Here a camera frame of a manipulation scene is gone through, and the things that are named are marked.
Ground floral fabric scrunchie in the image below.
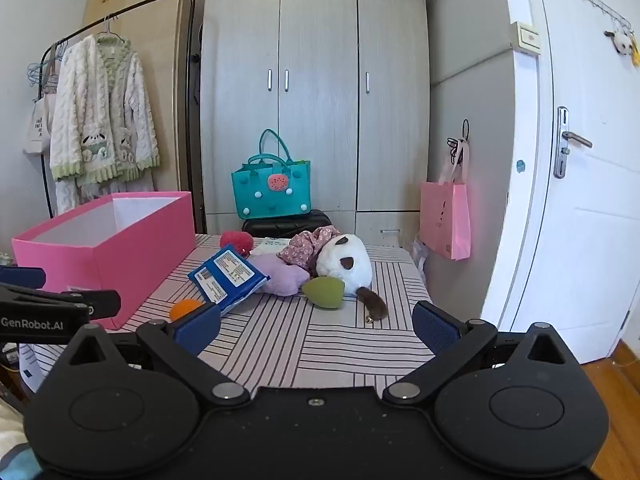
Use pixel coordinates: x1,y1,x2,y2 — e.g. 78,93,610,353
276,226,342,277

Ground pink storage box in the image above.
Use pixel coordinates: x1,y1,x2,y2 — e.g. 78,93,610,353
11,191,197,331

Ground black suitcase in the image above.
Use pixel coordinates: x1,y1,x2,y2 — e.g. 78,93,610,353
241,209,334,240

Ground orange ball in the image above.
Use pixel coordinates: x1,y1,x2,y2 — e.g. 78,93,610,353
169,298,205,323

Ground white door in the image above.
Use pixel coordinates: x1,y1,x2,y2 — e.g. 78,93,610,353
482,0,640,366

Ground green makeup sponge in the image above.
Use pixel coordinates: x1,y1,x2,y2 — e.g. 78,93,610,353
301,276,347,307

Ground white canvas tote bag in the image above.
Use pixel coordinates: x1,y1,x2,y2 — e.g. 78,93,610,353
22,72,61,156

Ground bear print cotton pad pack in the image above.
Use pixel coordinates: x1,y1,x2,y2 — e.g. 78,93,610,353
250,236,291,256

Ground brown furry tail keychain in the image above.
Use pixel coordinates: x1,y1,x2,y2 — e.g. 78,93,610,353
356,287,390,325

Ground black clothes rack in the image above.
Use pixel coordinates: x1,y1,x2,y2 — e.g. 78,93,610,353
40,0,207,234

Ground purple plush toy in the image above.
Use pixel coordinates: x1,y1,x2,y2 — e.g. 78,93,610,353
248,252,311,296

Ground white fleece jacket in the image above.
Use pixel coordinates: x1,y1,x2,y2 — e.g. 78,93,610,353
49,32,162,184

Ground panda plush keychain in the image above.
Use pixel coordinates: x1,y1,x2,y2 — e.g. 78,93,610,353
604,29,636,56

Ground wire clothes hangers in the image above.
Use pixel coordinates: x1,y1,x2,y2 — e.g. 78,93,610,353
27,40,69,87

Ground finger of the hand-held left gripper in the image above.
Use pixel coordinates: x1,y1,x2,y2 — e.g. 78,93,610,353
0,283,122,330
0,267,47,289

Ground metal door handle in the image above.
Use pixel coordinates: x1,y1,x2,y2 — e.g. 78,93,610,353
554,106,594,179

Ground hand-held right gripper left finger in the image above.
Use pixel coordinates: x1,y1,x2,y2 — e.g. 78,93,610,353
49,303,251,409

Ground pink paper bag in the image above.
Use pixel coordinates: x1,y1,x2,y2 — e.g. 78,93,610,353
419,137,472,261

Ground white plastic bag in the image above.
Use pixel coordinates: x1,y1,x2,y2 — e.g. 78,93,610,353
411,232,429,286

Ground light wooden cabinet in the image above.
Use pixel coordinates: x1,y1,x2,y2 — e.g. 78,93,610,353
82,0,208,233

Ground grey wooden wardrobe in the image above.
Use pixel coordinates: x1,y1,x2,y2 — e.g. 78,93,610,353
200,0,434,249

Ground light switch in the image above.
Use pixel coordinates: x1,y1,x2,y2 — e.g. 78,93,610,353
510,21,543,55

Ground white plush dog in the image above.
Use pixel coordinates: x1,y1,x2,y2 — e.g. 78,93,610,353
312,233,374,296

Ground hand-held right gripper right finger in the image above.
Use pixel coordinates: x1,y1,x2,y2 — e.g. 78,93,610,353
383,301,587,408

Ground red plush heart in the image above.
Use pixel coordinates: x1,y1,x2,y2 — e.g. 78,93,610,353
220,230,254,254

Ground blue snack packet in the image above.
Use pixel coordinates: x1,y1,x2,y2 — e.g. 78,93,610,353
187,243,272,317

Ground metal wall hook rack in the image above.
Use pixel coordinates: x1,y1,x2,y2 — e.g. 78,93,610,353
578,0,633,36

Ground teal felt handbag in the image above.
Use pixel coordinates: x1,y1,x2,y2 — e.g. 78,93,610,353
231,129,312,220

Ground striped tablecloth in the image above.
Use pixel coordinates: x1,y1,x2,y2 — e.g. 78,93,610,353
30,233,437,392

